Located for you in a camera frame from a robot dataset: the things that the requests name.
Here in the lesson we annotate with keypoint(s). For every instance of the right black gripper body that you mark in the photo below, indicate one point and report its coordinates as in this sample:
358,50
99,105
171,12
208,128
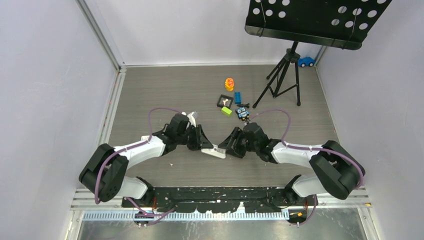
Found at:
244,137

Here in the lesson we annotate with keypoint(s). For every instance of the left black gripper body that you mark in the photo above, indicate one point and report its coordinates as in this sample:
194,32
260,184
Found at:
193,142

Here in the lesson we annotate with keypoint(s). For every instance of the white remote control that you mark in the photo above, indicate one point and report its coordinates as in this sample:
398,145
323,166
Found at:
148,138
215,152

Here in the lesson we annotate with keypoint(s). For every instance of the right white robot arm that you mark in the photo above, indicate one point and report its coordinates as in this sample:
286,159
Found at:
335,171

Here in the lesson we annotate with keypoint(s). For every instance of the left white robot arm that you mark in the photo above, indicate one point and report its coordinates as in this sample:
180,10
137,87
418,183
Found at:
105,173

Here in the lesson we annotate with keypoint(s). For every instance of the blue owl toy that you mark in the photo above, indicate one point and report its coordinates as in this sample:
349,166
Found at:
242,114

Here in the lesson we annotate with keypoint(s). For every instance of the green block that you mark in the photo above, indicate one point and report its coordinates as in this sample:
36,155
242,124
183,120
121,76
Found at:
226,111

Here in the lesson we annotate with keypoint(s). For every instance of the black screw bolt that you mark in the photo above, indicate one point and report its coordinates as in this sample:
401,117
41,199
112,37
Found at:
247,105

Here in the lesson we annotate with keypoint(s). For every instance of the blue toy brick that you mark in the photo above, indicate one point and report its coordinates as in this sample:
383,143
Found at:
237,98

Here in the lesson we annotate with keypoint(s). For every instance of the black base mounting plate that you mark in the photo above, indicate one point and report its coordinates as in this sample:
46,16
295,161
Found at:
224,200

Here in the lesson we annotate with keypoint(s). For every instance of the orange yellow toy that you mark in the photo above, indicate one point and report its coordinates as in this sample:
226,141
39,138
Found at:
229,84

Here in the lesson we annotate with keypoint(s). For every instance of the blue toy car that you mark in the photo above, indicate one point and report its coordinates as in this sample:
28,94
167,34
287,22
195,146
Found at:
306,62

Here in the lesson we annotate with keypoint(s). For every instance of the black perforated music stand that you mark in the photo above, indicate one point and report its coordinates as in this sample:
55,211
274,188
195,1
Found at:
342,24

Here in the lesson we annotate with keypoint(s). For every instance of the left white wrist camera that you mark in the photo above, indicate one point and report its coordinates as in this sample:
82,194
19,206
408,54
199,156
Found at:
192,116

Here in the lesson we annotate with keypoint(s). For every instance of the black square frame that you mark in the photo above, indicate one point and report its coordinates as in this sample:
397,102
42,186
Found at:
225,101

